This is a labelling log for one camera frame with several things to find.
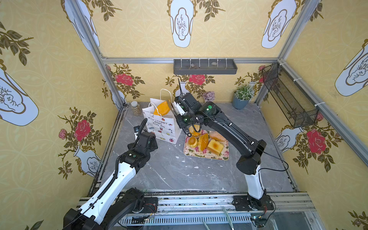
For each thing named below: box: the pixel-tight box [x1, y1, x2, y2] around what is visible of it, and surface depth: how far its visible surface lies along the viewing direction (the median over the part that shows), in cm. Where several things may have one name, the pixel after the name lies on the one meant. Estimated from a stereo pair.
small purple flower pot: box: [202, 91, 216, 103], surface depth 119 cm
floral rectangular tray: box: [183, 136, 230, 161], surface depth 94 cm
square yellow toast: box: [206, 138, 224, 156], surface depth 92 cm
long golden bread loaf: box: [153, 101, 171, 116], surface depth 81 cm
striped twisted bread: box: [197, 133, 209, 151], surface depth 94 cm
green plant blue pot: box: [232, 84, 254, 110], surface depth 112 cm
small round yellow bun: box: [187, 136, 198, 148], surface depth 93 cm
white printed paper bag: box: [141, 88, 183, 145], surface depth 86 cm
